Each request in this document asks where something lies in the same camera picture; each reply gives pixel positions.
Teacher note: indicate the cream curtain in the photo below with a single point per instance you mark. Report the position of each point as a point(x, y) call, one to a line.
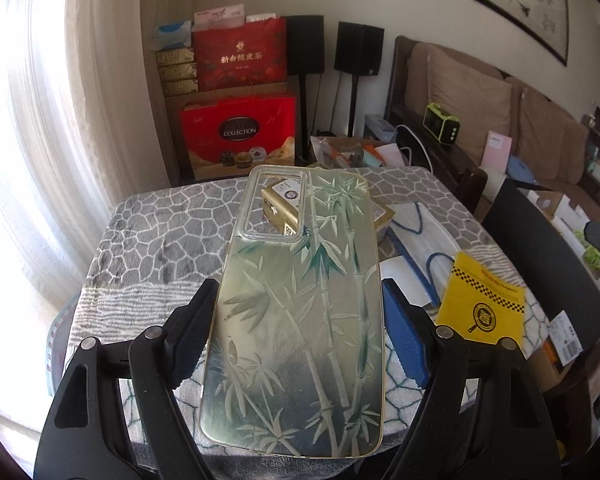
point(80, 110)

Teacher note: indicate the face mask pack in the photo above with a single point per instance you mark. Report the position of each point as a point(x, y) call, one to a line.
point(430, 240)

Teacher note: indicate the bamboo print phone case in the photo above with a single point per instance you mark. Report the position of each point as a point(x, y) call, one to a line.
point(290, 335)

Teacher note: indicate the brown cardboard carton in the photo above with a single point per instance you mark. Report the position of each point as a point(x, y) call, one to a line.
point(275, 87)

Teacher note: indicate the pink white packet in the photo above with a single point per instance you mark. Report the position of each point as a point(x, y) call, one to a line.
point(219, 16)

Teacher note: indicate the yellow checkered packet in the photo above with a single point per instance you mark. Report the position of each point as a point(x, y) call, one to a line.
point(480, 300)

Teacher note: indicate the black speaker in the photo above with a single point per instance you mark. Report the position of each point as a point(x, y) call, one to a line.
point(359, 50)
point(305, 45)

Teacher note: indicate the white paper sheet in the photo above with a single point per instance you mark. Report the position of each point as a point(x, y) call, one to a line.
point(394, 155)

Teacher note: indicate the blue massager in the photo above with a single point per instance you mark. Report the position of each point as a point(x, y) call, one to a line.
point(520, 167)

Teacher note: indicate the pink box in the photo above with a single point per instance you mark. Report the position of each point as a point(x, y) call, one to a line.
point(495, 152)

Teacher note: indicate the brown sofa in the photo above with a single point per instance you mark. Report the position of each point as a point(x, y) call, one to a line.
point(417, 60)

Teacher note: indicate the blue tissue packet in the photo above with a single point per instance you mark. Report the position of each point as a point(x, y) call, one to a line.
point(172, 36)

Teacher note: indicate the black chair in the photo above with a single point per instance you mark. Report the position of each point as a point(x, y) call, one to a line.
point(540, 250)

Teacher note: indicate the green black radio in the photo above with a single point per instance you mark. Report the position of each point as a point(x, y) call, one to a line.
point(442, 127)

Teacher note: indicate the white power strip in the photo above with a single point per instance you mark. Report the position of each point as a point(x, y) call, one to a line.
point(377, 127)

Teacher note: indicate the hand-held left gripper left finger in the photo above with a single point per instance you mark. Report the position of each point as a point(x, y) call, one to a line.
point(195, 330)

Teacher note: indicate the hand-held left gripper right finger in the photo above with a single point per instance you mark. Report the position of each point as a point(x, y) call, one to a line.
point(405, 330)

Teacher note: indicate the red gift box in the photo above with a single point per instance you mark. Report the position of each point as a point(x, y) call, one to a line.
point(205, 130)

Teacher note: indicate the red gift bag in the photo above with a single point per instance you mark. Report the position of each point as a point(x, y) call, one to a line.
point(240, 60)

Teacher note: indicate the teal glue gun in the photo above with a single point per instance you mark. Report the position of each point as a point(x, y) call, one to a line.
point(371, 158)

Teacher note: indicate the gold tissue pack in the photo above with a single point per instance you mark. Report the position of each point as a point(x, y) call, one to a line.
point(280, 210)

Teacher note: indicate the brown carton of clutter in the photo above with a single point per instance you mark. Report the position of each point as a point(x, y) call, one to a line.
point(325, 141)

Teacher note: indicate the stone pattern blanket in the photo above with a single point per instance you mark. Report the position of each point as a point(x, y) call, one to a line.
point(155, 240)

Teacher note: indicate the white dome device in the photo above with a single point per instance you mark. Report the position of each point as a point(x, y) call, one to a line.
point(495, 185)

